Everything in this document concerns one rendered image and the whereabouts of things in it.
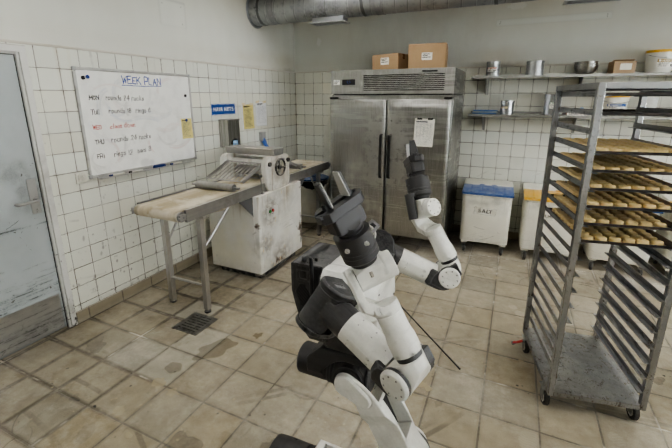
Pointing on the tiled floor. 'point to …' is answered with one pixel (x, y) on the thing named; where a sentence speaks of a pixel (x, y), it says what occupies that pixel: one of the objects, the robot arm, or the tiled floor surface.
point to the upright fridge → (395, 138)
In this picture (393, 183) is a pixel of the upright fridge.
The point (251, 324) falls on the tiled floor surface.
